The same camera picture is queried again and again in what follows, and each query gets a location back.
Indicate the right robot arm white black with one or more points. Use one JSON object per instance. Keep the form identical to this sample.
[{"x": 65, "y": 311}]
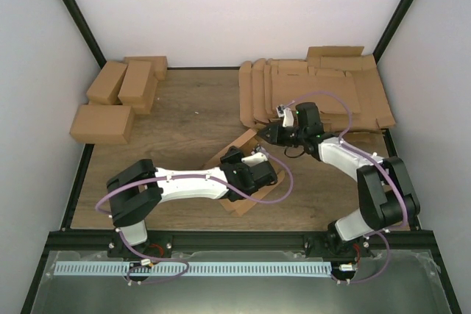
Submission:
[{"x": 386, "y": 195}]

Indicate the stack of flat cardboard blanks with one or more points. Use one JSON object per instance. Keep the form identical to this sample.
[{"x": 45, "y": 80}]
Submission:
[{"x": 342, "y": 81}]

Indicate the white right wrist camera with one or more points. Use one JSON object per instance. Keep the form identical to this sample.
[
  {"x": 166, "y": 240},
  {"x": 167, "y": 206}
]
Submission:
[{"x": 286, "y": 116}]

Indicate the folded cardboard box front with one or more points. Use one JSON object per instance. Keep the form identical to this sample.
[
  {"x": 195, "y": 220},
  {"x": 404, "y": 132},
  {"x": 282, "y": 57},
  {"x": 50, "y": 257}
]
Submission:
[{"x": 103, "y": 124}]

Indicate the light blue slotted cable duct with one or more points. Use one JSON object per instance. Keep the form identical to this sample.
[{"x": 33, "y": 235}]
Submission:
[{"x": 96, "y": 268}]

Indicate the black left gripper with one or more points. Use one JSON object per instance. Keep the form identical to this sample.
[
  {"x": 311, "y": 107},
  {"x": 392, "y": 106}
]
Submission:
[{"x": 231, "y": 156}]

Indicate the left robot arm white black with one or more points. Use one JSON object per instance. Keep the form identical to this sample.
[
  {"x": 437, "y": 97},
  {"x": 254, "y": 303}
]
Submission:
[{"x": 140, "y": 188}]

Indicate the black aluminium frame rail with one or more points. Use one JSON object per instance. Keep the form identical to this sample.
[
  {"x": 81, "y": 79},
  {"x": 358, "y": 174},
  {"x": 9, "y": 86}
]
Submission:
[{"x": 314, "y": 242}]

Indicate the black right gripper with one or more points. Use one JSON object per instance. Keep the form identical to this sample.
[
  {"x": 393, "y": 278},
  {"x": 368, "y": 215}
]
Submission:
[{"x": 275, "y": 130}]

